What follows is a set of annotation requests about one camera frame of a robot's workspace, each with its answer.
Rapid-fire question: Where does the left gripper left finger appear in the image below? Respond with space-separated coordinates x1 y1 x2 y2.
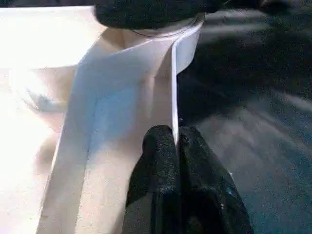
124 125 182 234

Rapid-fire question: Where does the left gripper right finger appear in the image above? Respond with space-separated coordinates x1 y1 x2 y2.
177 125 254 234

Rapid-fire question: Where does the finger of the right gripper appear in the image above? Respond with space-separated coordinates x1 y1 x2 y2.
94 0 230 29

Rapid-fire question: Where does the white plastic table top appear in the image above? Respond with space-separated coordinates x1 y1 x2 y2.
0 6 205 234

